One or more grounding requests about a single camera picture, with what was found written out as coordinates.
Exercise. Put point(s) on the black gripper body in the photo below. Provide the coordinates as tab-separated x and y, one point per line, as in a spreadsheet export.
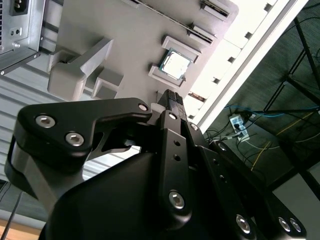
112	200

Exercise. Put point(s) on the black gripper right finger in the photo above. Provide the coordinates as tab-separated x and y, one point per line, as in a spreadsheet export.
225	187

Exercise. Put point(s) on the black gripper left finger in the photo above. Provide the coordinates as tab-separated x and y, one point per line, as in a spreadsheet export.
62	120

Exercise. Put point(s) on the silver green CPU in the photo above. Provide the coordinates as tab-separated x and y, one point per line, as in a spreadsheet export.
175	64

